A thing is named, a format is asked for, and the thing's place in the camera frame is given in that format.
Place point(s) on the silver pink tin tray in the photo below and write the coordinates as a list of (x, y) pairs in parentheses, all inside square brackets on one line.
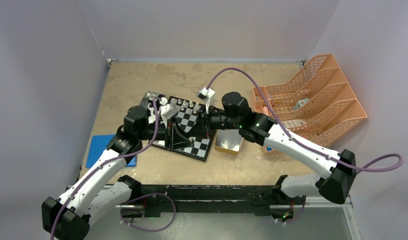
[(147, 102)]

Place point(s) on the gold metal tin tray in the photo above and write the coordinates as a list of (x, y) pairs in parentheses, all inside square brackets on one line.
[(228, 141)]

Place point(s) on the blue notebook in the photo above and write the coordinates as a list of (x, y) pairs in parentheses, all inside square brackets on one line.
[(97, 146)]

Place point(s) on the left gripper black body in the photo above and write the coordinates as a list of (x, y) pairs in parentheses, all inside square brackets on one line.
[(164, 134)]

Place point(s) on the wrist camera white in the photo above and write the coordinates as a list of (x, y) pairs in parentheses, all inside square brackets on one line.
[(167, 110), (208, 96)]

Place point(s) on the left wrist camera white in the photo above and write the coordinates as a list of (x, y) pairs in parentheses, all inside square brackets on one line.
[(167, 110)]

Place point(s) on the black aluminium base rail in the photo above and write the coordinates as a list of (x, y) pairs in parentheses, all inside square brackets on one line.
[(260, 200)]

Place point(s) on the black white chessboard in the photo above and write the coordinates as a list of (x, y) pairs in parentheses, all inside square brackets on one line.
[(189, 124)]

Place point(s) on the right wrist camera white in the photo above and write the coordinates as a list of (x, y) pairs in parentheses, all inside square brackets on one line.
[(208, 96)]

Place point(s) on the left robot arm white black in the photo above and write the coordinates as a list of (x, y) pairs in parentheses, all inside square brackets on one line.
[(71, 215)]

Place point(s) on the small box in organizer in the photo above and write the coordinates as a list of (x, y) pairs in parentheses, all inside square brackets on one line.
[(300, 104)]

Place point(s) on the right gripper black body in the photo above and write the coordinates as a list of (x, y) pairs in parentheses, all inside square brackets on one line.
[(205, 120)]

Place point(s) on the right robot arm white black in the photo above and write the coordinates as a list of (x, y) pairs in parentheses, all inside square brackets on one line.
[(334, 171)]

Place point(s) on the orange plastic file organizer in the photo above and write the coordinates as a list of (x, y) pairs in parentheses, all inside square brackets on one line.
[(333, 109)]

